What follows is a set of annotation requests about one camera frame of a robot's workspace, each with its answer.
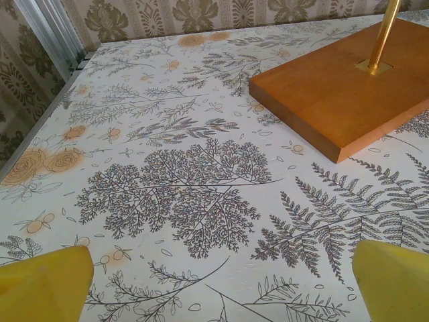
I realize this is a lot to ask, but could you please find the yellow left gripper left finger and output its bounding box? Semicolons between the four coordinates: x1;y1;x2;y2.
0;246;95;322

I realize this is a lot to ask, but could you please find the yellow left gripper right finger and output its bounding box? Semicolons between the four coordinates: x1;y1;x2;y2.
352;239;429;322

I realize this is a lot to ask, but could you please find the aluminium table side rail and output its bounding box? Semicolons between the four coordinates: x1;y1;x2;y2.
0;58;88;187

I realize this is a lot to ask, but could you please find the gold wire glass rack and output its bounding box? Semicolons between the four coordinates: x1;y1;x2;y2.
248;0;429;164

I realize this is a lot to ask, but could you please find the aluminium frame corner post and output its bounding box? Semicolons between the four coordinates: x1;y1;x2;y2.
13;0;88;73

